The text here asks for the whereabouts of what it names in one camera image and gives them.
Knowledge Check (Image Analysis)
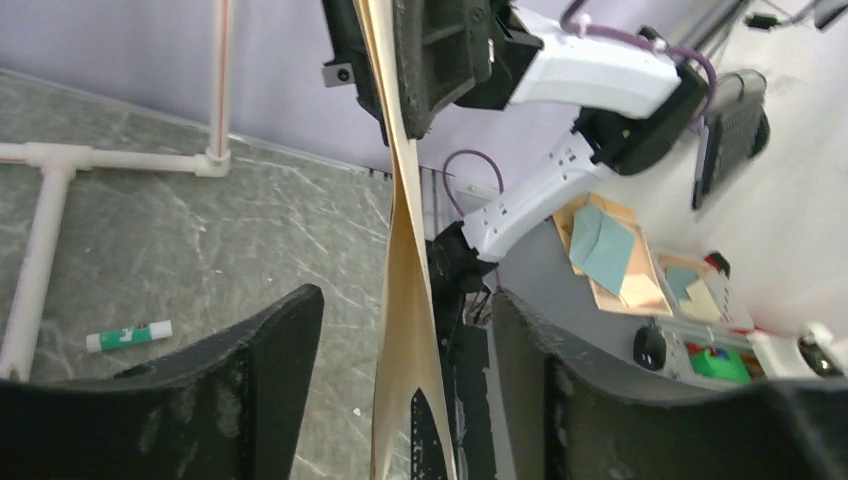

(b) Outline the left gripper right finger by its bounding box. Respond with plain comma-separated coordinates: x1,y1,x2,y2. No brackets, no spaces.
492,291,847,479

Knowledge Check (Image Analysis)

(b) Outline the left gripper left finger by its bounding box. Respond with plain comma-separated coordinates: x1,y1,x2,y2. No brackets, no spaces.
1,284,325,479

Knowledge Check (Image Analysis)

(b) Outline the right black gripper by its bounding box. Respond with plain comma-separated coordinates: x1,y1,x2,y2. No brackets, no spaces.
321,0,543,146

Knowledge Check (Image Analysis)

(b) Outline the green white glue stick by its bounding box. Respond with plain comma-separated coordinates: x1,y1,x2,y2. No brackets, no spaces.
85,320,173,353

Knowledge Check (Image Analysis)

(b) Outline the tan decorated letter sheet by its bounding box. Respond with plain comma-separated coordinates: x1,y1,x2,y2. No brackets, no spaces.
355,1,457,479

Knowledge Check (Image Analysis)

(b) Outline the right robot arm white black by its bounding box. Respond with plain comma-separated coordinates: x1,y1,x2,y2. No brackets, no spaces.
323,1,717,307

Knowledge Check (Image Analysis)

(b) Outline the box of spare envelopes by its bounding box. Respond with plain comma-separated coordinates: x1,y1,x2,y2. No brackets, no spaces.
553,194,672,316

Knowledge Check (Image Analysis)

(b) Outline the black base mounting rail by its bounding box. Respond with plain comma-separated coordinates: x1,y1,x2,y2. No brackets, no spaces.
410,294,496,480

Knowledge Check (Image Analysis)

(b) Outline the white pvc pipe frame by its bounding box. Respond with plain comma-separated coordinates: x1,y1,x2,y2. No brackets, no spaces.
1,1,237,381

